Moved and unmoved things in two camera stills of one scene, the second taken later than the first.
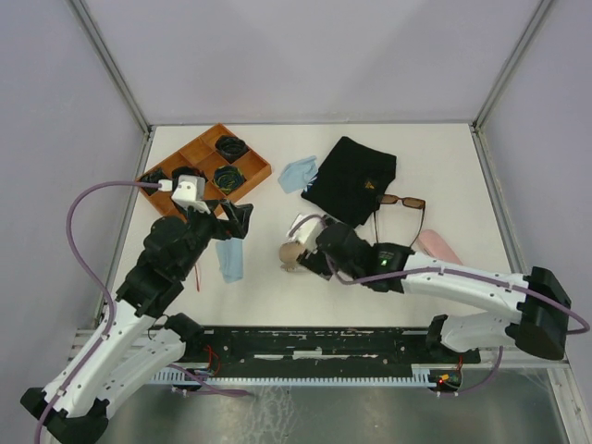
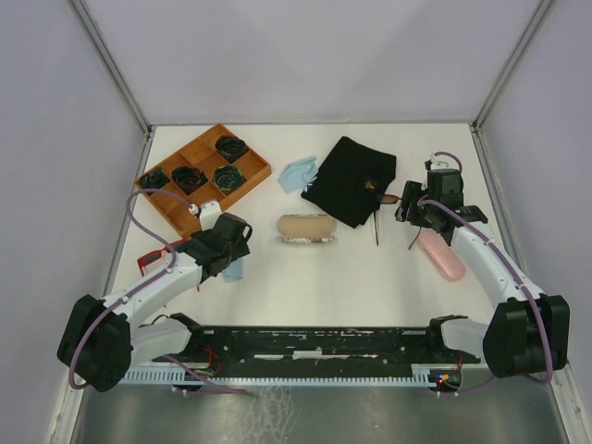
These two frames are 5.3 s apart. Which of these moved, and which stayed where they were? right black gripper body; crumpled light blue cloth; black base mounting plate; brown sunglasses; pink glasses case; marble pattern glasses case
Moved: marble pattern glasses case; right black gripper body
Stayed: pink glasses case; crumpled light blue cloth; black base mounting plate; brown sunglasses
